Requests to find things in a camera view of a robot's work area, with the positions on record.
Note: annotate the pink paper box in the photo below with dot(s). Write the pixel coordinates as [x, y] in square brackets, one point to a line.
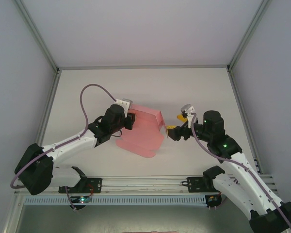
[140, 143]

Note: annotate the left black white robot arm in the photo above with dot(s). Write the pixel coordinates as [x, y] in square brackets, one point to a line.
[70, 145]

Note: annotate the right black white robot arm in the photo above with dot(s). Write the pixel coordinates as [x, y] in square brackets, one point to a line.
[245, 179]

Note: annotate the grey metal lower panel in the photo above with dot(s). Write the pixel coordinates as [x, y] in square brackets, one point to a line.
[145, 218]

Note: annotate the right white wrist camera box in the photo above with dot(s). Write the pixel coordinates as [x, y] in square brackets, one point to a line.
[187, 108]

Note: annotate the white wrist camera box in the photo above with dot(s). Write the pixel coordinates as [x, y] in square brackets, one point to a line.
[187, 108]
[123, 103]

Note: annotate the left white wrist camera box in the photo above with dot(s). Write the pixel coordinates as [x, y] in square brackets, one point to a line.
[123, 103]

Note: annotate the aluminium table side rail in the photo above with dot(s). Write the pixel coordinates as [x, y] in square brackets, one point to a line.
[52, 97]
[237, 97]

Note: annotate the aluminium frame crossbar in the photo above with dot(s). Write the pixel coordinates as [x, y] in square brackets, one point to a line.
[143, 66]

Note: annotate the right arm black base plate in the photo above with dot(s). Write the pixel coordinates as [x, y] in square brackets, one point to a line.
[195, 184]

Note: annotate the wide aluminium mounting rail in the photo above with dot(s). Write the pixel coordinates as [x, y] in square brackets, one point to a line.
[145, 180]

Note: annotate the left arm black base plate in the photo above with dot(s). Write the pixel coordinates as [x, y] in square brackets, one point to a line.
[94, 184]

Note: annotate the aluminium frame post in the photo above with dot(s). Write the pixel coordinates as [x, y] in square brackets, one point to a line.
[36, 31]
[248, 31]

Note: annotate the aluminium frame leg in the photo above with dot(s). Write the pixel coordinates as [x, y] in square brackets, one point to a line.
[13, 213]

